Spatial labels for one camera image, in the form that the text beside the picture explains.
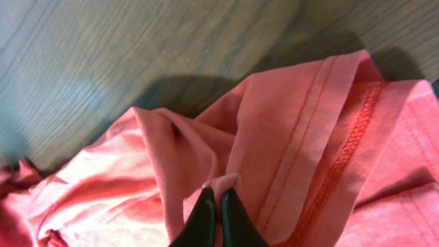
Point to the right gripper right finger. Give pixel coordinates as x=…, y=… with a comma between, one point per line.
x=238, y=229

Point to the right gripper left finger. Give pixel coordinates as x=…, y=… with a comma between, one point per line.
x=199, y=229

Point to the red t-shirt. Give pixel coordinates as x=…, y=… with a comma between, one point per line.
x=325, y=153

